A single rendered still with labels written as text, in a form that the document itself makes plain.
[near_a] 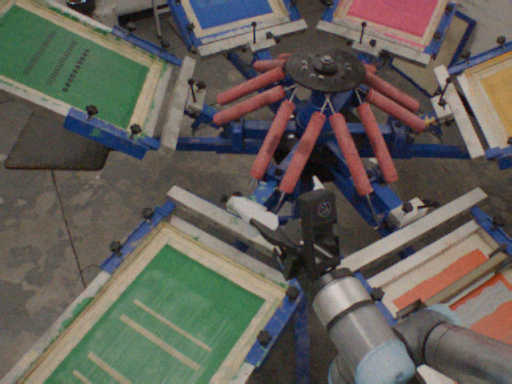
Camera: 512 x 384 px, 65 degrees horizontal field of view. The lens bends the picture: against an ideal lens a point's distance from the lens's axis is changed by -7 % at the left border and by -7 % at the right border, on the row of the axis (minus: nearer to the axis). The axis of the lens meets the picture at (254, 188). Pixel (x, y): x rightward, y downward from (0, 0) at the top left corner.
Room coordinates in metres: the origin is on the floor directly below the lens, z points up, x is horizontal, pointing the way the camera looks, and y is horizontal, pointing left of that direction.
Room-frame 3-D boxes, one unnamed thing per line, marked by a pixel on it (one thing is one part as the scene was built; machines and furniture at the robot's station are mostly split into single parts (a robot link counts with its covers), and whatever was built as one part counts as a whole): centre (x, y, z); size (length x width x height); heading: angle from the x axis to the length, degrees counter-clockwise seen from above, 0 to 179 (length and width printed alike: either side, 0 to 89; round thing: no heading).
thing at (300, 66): (1.36, -0.26, 0.67); 0.39 x 0.39 x 1.35
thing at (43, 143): (1.38, 0.41, 0.91); 1.34 x 0.40 x 0.08; 88
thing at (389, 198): (0.92, -0.50, 1.02); 0.17 x 0.06 x 0.05; 28
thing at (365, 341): (0.19, -0.15, 1.65); 0.11 x 0.08 x 0.09; 24
